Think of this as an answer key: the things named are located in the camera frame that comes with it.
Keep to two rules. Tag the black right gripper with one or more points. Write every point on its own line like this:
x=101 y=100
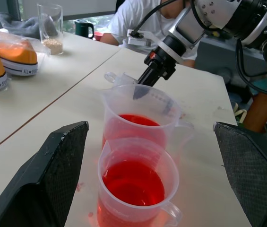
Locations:
x=162 y=62

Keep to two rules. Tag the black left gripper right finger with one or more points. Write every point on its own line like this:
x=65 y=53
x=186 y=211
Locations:
x=253 y=170

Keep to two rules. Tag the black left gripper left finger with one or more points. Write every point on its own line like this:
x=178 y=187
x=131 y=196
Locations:
x=41 y=179

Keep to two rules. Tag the large clear plastic measuring cup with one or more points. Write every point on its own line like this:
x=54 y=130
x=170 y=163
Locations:
x=135 y=127

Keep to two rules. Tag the small clear plastic measuring cup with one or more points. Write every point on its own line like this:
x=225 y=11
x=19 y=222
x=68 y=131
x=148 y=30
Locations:
x=133 y=186

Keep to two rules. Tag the person in white shirt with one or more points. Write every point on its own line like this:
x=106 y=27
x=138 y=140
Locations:
x=133 y=16

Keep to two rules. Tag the small red container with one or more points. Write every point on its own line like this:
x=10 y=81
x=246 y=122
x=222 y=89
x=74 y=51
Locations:
x=98 y=36

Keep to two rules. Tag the dark green kettle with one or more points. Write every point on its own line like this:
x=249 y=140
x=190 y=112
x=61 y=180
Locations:
x=82 y=28

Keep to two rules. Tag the glass jug with grains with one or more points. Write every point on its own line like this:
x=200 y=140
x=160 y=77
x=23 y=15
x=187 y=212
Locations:
x=51 y=35

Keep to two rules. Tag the orange sneaker in bag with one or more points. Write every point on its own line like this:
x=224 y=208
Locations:
x=38 y=45

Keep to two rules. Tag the grey cloth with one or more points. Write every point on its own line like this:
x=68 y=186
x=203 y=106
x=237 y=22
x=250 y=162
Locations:
x=24 y=27

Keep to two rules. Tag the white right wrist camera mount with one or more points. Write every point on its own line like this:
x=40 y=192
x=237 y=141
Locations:
x=140 y=37

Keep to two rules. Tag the orange wooden post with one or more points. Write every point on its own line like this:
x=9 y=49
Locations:
x=260 y=111

